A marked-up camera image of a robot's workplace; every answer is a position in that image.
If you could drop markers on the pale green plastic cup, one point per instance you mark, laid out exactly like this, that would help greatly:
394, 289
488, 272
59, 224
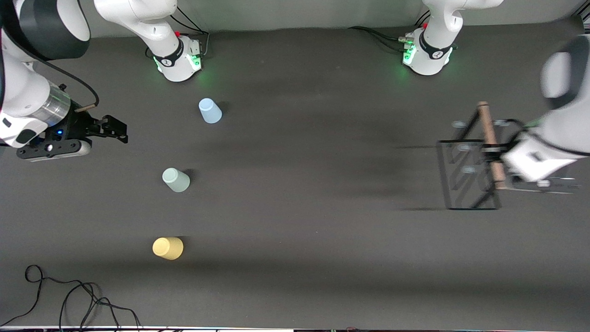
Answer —
176, 180

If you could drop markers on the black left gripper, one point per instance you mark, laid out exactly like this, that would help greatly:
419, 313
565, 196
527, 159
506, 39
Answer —
513, 139

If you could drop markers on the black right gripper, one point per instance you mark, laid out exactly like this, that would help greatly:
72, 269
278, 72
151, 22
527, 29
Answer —
77, 126

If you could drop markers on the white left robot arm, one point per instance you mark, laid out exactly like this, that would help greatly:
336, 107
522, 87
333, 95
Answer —
562, 124

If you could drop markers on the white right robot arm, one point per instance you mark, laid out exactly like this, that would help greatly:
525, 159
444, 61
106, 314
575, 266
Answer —
27, 92

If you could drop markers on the light blue plastic cup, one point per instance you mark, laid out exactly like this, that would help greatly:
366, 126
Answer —
210, 110

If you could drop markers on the yellow plastic cup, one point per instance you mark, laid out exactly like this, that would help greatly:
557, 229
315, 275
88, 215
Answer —
168, 248

